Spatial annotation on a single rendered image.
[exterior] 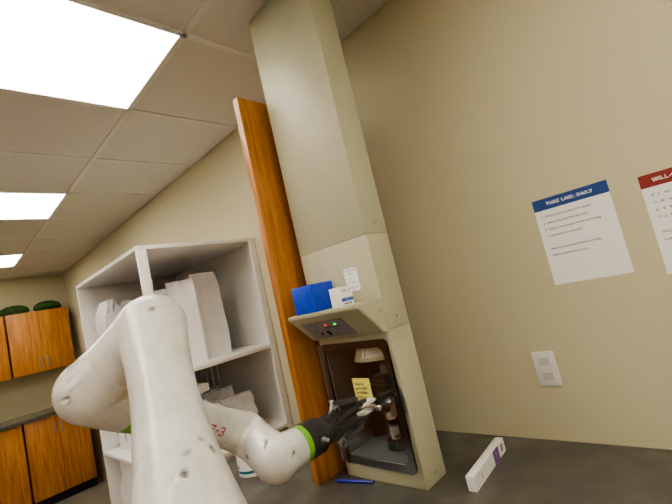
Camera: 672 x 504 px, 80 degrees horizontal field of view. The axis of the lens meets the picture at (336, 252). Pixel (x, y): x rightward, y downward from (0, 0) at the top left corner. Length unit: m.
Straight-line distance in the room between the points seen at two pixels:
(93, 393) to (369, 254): 0.79
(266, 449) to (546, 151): 1.18
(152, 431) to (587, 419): 1.29
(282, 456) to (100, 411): 0.41
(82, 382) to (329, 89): 1.04
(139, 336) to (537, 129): 1.26
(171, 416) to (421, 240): 1.24
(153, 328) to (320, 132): 0.88
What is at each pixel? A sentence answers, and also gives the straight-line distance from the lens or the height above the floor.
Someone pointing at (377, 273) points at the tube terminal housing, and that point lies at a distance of 1.24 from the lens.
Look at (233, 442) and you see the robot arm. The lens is 1.10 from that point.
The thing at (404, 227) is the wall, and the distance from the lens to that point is 1.67.
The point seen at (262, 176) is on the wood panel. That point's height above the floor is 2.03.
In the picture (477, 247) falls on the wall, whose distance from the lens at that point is 1.53.
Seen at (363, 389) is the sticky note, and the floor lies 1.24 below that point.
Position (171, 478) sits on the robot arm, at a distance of 0.54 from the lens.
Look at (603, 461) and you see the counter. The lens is 1.45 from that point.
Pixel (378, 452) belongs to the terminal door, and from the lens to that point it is 1.41.
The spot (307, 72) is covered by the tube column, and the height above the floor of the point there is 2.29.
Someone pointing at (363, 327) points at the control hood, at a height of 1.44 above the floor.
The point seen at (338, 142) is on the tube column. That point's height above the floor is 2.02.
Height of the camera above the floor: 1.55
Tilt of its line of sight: 6 degrees up
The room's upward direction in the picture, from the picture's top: 13 degrees counter-clockwise
